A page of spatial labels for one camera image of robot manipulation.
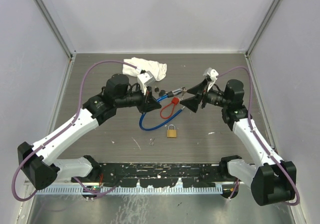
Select aluminium frame rail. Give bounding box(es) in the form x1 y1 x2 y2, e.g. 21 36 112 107
24 180 32 185

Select brass padlock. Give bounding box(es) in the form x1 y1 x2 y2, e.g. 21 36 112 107
166 124 177 138

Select blue lock silver keys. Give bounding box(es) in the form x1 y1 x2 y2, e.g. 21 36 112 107
180 87 187 100

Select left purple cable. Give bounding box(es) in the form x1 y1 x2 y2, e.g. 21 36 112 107
11 60 146 202

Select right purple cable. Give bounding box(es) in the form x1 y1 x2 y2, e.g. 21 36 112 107
216 66 301 207

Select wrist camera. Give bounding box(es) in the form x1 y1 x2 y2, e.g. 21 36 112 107
137 71 156 95
203 67 219 92

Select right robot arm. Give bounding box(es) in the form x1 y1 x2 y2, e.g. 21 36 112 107
180 79 298 206

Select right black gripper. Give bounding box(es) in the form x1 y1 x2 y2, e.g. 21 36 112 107
180 78 230 113

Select red cable padlock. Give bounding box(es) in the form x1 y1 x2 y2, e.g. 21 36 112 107
160 97 180 120

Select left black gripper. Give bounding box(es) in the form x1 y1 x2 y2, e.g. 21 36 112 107
115 83 161 114

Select white crumpled cloth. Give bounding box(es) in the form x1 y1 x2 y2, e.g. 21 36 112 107
122 57 167 82

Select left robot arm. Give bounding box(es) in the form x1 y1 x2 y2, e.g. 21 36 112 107
17 71 161 191

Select black-headed keys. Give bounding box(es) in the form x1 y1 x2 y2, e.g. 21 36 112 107
154 86 167 97

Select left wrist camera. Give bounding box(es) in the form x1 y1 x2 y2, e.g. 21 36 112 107
137 71 156 95

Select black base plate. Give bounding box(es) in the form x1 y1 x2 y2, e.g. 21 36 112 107
78 162 241 188

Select blue cable lock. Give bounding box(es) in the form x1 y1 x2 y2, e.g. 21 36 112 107
139 88 184 132

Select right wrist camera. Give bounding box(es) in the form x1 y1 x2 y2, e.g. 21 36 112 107
203 67 219 92

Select purple cable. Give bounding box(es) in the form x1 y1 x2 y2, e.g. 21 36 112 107
216 66 301 207
11 60 146 202

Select slotted cable duct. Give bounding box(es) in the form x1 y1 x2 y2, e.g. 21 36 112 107
36 184 223 195

